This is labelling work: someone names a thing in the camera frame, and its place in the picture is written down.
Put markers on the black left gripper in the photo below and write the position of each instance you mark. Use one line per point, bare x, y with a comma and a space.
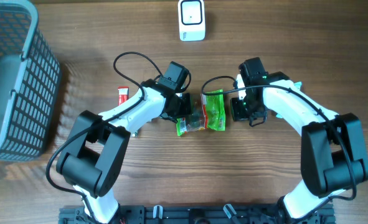
187, 111

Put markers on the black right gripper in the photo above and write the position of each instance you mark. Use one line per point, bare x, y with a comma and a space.
240, 114

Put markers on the green snack bag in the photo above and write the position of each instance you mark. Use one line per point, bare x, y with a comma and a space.
207, 112

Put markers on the red candy bar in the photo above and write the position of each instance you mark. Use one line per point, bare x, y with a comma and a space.
123, 94

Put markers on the dark green gum pack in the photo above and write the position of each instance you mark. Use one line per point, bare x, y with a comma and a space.
135, 134

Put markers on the light blue tissue pack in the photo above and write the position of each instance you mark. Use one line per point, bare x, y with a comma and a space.
298, 85

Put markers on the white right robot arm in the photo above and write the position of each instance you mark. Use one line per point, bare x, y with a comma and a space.
333, 150

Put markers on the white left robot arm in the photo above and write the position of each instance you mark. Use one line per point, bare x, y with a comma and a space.
91, 158

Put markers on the white barcode scanner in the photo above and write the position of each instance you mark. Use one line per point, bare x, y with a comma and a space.
191, 17

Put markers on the dark grey plastic basket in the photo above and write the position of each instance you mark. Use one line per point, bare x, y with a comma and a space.
29, 83

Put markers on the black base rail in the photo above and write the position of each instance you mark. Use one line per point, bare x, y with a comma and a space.
255, 213

